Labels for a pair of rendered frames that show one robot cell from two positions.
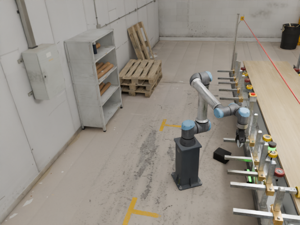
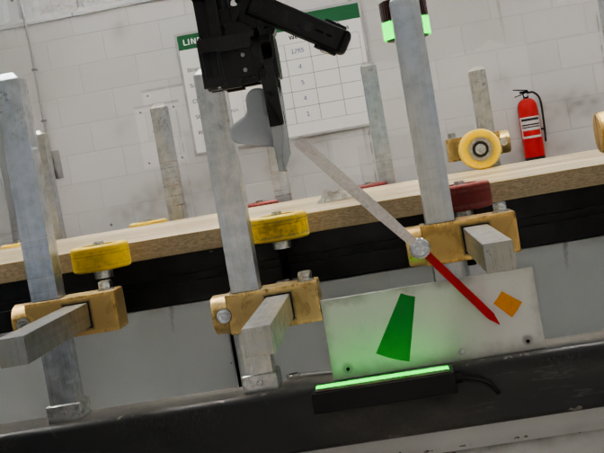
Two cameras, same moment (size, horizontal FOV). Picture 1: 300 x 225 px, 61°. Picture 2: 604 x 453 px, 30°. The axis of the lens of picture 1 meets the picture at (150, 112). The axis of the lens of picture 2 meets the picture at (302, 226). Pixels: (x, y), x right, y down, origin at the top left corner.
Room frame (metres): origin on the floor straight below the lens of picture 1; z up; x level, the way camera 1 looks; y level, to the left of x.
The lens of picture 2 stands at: (1.99, 0.42, 0.97)
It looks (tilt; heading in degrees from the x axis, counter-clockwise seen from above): 3 degrees down; 262
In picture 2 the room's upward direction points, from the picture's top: 10 degrees counter-clockwise
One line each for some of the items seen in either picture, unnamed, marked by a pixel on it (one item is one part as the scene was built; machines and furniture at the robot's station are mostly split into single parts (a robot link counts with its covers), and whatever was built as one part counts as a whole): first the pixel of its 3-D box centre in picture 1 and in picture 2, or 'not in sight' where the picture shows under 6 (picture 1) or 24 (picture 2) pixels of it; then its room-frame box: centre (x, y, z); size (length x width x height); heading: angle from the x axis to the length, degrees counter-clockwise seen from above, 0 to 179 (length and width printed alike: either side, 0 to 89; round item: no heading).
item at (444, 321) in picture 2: (254, 177); (431, 324); (1.66, -0.90, 0.75); 0.26 x 0.01 x 0.10; 167
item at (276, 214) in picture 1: (276, 214); not in sight; (1.12, -0.81, 0.95); 0.13 x 0.06 x 0.05; 167
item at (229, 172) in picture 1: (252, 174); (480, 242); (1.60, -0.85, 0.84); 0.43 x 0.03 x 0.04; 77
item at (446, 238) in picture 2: (260, 173); (460, 238); (1.61, -0.92, 0.85); 0.13 x 0.06 x 0.05; 167
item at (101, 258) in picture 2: (266, 140); (105, 281); (2.05, -1.15, 0.85); 0.08 x 0.08 x 0.11
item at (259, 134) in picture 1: (255, 152); (241, 258); (1.87, -0.98, 0.87); 0.03 x 0.03 x 0.48; 77
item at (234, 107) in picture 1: (234, 110); not in sight; (1.95, -0.75, 1.29); 0.12 x 0.12 x 0.09; 17
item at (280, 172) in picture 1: (278, 175); (465, 222); (1.56, -1.04, 0.85); 0.08 x 0.08 x 0.11
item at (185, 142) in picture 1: (187, 138); not in sight; (2.44, -0.43, 0.65); 0.19 x 0.19 x 0.10
